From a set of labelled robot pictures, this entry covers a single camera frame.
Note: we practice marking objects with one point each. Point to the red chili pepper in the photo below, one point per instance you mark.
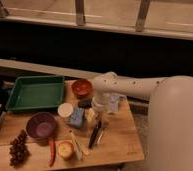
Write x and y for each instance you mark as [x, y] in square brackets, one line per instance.
[52, 151]

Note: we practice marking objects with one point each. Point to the light blue cloth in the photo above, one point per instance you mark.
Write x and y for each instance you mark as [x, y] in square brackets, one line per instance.
[114, 102]

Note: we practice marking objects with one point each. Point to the red bowl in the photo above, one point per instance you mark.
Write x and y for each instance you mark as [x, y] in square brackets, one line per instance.
[81, 88]

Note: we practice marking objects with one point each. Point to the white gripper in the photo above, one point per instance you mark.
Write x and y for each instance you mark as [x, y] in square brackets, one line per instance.
[100, 103]

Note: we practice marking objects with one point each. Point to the red grapes bunch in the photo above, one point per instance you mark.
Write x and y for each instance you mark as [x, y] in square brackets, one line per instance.
[18, 150]

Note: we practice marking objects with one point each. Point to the purple bowl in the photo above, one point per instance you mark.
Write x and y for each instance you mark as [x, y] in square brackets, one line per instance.
[41, 125]

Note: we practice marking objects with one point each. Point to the dark brown block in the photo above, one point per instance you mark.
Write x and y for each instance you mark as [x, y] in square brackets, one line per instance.
[85, 103]

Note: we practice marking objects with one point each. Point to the corn cob with husk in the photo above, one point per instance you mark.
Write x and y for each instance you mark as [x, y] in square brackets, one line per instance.
[80, 149]

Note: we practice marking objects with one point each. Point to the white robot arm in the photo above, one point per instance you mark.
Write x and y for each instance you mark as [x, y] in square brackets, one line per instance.
[170, 115]

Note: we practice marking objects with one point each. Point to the white cup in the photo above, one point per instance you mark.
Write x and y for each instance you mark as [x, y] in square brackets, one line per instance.
[65, 110]

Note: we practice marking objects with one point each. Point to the metal fork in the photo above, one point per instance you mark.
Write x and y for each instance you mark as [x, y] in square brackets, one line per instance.
[101, 134]

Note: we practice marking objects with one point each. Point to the blue sponge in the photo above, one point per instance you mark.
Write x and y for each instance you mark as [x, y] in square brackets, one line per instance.
[77, 118]

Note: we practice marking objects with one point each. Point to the yellow red apple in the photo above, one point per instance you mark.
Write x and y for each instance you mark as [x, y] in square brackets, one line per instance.
[65, 150]

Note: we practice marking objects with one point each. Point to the green plastic tray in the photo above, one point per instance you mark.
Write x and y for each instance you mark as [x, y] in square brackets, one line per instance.
[36, 93]

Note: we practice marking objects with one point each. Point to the wooden table board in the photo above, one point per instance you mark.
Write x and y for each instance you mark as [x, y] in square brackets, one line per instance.
[119, 144]

